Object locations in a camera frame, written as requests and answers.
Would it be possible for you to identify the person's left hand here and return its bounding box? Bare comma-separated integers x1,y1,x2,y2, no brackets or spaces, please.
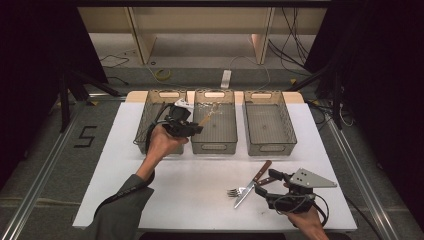
146,123,189,168

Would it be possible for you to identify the light wooden shelf unit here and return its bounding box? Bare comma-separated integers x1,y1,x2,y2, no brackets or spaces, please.
77,6,328,66

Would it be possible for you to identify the yellow tape roll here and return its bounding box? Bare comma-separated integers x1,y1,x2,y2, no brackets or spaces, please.
154,68,172,81

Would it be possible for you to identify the black cable bundle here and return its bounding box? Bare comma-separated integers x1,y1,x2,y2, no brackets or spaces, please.
268,6,313,76

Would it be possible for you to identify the black curtain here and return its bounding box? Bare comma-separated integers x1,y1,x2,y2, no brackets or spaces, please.
0,0,109,188
303,0,424,221

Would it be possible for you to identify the grey translucent plastic basket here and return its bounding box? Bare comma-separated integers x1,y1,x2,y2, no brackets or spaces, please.
190,88,239,155
243,89,298,157
133,89,188,155

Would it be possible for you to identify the right hand-held gripper black cable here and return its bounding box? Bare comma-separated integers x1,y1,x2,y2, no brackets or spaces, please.
269,193,330,228

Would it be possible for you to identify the metal floor rail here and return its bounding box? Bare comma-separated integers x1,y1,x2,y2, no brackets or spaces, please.
323,111,399,240
0,106,83,240

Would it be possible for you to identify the black metal stand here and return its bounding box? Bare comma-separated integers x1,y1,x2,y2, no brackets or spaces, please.
286,63,346,131
58,68,123,134

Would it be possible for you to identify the hand-held gripper black cable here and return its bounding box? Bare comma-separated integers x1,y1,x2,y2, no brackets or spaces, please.
269,193,330,228
94,103,175,218

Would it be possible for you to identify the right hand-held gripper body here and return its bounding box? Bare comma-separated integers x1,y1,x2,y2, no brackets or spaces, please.
266,168,338,214

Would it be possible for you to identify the metal fork with wooden handle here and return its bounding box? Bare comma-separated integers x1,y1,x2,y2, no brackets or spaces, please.
227,176,278,198

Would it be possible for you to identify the thin black floor cable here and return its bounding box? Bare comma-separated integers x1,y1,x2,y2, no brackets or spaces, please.
99,53,131,69

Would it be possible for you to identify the white power cable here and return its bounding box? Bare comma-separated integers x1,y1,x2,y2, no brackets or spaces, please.
229,54,272,91

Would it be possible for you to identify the person's right hand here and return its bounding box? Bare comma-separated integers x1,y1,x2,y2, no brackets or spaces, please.
286,206,324,234

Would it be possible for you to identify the left hand-held gripper black cable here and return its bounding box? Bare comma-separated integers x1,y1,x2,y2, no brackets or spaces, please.
94,103,175,218

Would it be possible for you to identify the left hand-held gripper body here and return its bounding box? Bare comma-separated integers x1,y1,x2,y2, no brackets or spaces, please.
164,98,195,138

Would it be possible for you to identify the white power strip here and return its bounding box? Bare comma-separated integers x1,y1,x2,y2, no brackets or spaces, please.
220,69,232,90

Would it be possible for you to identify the metal knife with wooden handle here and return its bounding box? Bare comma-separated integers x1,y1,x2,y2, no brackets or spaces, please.
233,160,273,210

